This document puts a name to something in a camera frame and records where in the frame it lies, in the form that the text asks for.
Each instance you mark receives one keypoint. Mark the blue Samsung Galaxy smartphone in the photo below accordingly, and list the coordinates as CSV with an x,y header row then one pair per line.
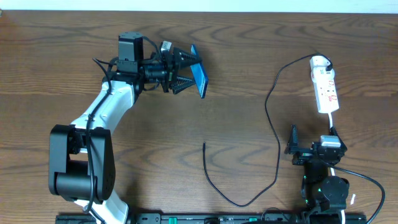
x,y
200,77

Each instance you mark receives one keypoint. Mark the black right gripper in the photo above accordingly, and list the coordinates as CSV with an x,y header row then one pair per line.
x,y
304,152

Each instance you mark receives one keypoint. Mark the white power strip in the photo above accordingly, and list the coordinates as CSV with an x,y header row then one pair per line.
x,y
325,90

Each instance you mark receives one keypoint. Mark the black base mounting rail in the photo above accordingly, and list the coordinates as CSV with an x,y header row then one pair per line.
x,y
156,218

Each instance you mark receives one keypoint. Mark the white USB charger plug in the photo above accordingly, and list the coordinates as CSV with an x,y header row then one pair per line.
x,y
321,61

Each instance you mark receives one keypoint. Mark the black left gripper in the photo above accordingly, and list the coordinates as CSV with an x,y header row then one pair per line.
x,y
168,72

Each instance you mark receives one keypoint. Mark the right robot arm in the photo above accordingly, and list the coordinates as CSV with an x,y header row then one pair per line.
x,y
324,192

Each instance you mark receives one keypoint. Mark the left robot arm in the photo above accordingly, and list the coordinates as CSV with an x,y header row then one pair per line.
x,y
81,159

